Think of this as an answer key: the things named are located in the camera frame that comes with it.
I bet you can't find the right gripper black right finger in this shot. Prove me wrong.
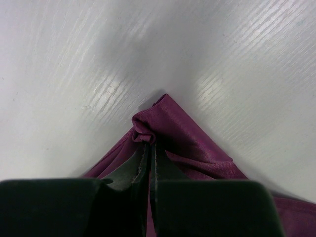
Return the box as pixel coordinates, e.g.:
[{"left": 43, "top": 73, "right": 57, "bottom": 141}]
[{"left": 151, "top": 142, "right": 192, "bottom": 183}]

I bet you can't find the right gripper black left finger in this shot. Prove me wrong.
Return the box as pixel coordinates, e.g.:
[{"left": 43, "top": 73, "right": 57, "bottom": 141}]
[{"left": 101, "top": 143, "right": 150, "bottom": 192}]

